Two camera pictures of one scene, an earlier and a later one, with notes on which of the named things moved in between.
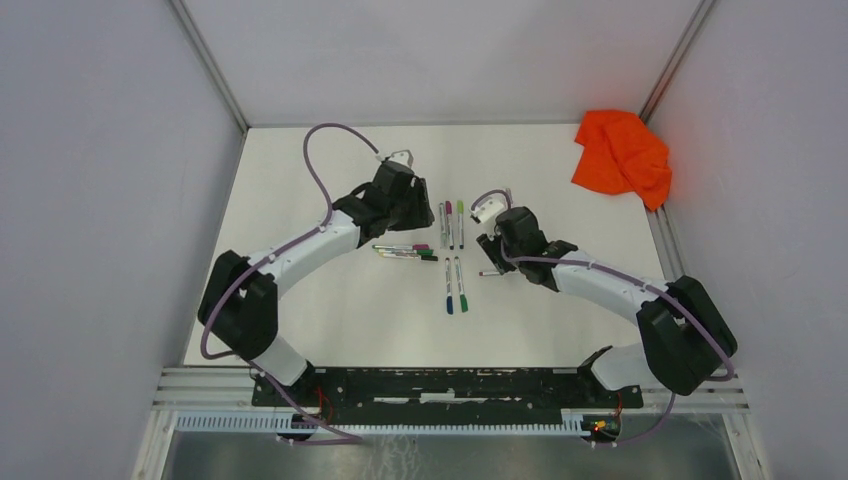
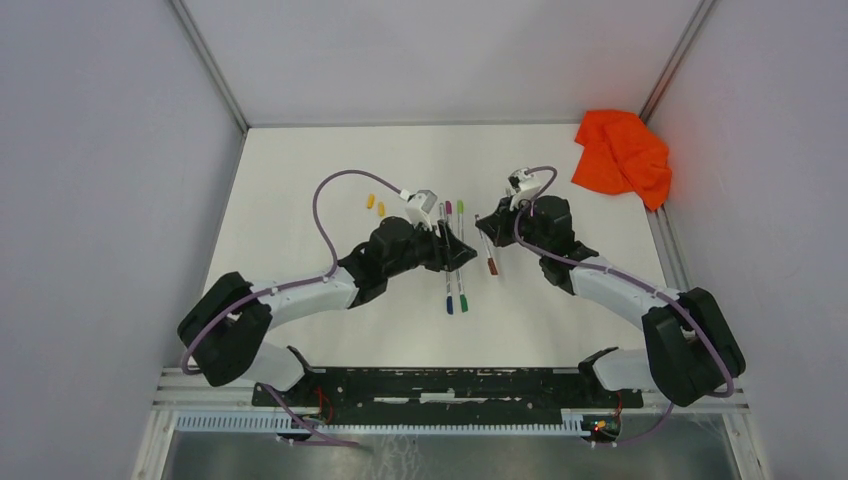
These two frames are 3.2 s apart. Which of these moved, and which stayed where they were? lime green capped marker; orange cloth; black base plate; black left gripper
Moved: black left gripper
Stayed: orange cloth; lime green capped marker; black base plate
